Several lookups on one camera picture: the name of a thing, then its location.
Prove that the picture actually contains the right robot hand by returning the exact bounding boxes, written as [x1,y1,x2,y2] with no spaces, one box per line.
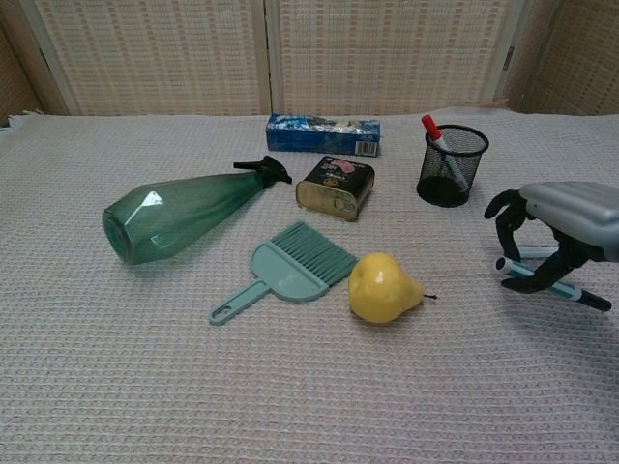
[484,181,619,295]

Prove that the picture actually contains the blue-capped white marker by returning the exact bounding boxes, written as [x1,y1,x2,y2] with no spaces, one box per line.
[516,245,558,260]

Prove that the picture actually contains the teal marker with black cap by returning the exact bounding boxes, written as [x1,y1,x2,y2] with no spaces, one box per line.
[494,256,613,313]

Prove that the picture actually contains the black mesh pen holder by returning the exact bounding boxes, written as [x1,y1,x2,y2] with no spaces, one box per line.
[416,124,490,209]

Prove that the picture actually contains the woven bamboo screen panel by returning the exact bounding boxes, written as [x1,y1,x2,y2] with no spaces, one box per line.
[264,0,529,117]
[502,0,619,117]
[18,0,272,117]
[0,0,49,117]

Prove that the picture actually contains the red-capped marker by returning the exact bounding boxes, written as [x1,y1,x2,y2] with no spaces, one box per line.
[421,114,469,192]

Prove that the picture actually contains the yellow pear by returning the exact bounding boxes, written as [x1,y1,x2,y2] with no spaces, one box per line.
[347,251,439,324]

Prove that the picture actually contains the black and gold tin can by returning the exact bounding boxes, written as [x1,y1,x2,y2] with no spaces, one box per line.
[295,155,377,223]

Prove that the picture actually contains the teal mini brush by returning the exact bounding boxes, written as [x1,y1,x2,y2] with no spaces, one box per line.
[269,220,359,281]

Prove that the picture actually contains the blue cardboard box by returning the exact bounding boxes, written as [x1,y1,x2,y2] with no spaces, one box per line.
[266,113,382,158]

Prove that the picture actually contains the teal mini dustpan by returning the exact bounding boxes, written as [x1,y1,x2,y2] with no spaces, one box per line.
[208,242,330,326]

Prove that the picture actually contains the white woven tablecloth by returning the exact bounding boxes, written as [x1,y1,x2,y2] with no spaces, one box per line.
[0,105,619,464]

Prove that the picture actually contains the green spray bottle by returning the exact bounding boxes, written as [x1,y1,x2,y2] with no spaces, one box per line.
[102,155,294,266]

